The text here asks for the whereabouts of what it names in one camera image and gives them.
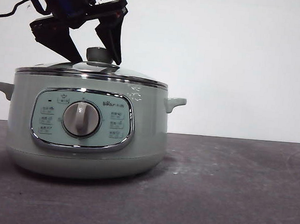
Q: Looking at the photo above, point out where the glass lid with green knob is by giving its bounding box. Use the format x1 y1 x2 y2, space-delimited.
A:
15 40 171 87

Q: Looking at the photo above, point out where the pale green electric pot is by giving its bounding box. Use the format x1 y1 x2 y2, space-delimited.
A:
0 67 189 189

